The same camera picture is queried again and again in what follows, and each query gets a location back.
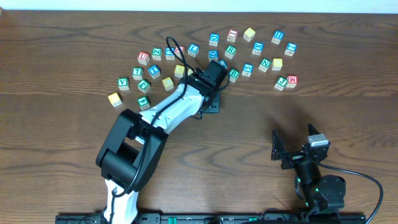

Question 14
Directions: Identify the green B block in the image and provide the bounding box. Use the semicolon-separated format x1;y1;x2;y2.
229;68;240;83

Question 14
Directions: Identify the blue T block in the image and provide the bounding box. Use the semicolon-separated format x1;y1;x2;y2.
148;65;161;80

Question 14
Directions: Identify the yellow O block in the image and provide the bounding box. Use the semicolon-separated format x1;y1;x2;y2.
272;58;283;71

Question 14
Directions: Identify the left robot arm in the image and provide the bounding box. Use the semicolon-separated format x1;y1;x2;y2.
96;61;228;223

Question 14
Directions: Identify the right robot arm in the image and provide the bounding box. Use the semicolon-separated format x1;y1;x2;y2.
271;124;346;223

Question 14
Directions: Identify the yellow S block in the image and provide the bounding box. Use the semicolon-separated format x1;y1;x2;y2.
187;68;194;75

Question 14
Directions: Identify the blue L block centre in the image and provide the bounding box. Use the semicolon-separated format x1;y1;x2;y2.
218;60;228;69

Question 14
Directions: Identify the blue l block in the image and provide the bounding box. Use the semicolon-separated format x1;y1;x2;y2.
218;60;228;69
187;43;200;58

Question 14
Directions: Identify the blue D block lower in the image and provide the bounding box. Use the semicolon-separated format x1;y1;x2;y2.
208;50;219;62

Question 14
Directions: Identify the blue d block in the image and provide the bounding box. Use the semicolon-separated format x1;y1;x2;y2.
209;33;220;47
208;50;219;62

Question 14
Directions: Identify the yellow K block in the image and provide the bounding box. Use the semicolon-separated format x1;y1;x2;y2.
174;65;185;78

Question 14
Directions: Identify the blue L block upper left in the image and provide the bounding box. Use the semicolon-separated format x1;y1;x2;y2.
187;43;200;58

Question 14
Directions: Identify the yellow C block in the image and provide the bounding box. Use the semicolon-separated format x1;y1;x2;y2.
162;77;174;91

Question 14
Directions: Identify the green R block right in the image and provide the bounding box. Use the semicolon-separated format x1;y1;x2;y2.
224;45;237;59

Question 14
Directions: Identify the red A block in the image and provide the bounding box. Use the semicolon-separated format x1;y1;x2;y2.
174;45;185;58

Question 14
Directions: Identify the blue 5 block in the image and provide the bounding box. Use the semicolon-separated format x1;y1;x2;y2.
242;63;254;77

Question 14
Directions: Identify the blue D block upper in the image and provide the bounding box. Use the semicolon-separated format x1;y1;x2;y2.
209;33;220;47

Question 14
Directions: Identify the blue P block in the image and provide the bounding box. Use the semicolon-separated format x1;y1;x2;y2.
165;47;175;60

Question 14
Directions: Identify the red M block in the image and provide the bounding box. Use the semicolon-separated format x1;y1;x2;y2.
286;75;298;88

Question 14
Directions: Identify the red I block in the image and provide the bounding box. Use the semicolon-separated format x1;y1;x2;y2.
227;29;238;43

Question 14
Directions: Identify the green Z block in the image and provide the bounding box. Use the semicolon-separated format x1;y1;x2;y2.
152;47;162;60

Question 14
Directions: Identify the green J block right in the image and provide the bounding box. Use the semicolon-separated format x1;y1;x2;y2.
274;76;287;91

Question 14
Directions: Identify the green N block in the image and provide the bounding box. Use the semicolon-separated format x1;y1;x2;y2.
259;58;271;72

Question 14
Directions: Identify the blue X block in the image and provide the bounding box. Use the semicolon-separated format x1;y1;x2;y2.
252;42;264;55

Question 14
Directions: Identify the yellow block top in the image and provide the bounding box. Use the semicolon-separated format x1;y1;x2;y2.
243;27;256;42

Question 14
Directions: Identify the green 4 block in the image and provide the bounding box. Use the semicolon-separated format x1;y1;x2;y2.
137;96;150;110

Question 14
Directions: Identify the red U block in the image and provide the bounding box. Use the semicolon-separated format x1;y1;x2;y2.
137;51;150;65

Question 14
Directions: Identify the green 7 block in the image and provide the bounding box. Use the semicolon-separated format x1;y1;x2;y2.
132;67;144;80

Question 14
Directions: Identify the green V block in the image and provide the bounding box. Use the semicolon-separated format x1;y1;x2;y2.
118;77;129;91

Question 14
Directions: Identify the blue H block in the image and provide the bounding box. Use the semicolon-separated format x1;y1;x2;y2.
271;30;284;45

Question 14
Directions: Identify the blue 2 block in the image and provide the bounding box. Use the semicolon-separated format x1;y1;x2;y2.
284;42;297;57

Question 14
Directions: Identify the yellow block far left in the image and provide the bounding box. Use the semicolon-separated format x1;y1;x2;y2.
108;93;122;107

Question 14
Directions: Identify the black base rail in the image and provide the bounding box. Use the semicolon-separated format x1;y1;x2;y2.
55;211;366;224

